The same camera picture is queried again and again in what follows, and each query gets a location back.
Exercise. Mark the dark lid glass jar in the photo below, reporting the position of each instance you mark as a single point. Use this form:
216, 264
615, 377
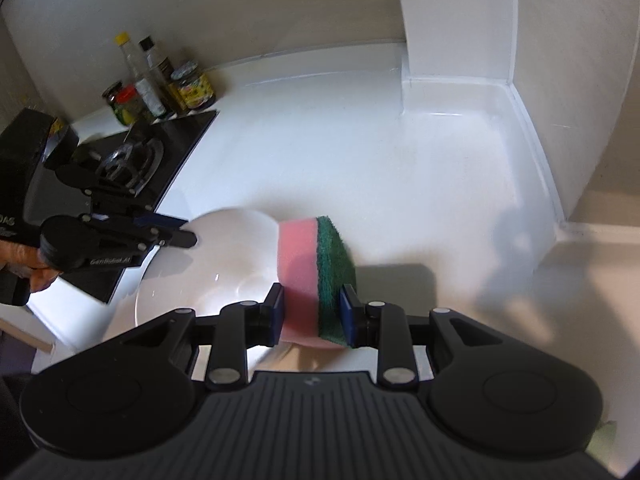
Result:
111, 94

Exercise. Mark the pink and green sponge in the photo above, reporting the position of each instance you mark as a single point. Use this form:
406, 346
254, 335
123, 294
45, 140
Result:
300, 260

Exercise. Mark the light green cloth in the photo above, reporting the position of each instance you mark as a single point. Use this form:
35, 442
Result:
607, 440

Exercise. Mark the person's left hand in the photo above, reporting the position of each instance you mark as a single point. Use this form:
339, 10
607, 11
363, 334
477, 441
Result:
22, 260

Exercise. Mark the black burner grate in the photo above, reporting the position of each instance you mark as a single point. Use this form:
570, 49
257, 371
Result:
135, 160

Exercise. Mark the yellow cap clear bottle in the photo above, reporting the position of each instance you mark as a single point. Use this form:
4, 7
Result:
142, 90

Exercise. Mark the black cap dark bottle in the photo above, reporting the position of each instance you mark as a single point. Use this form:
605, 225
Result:
160, 67

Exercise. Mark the red lid pickle jar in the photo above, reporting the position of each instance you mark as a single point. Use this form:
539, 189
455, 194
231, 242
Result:
132, 107

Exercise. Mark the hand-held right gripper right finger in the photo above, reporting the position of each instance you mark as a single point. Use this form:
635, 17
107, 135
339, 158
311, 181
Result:
346, 317

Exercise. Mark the white ceramic bowl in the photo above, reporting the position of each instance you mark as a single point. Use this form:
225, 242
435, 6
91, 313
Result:
210, 260

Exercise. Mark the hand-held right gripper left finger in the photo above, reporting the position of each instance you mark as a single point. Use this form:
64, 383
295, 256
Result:
276, 317

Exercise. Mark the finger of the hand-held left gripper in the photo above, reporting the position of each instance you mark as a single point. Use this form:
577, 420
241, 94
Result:
145, 237
122, 192

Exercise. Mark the gold lid yellow label jar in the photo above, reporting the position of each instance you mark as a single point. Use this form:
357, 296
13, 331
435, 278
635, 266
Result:
195, 90

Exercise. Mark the black glass gas cooktop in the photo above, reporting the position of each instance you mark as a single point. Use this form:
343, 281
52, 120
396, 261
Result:
185, 135

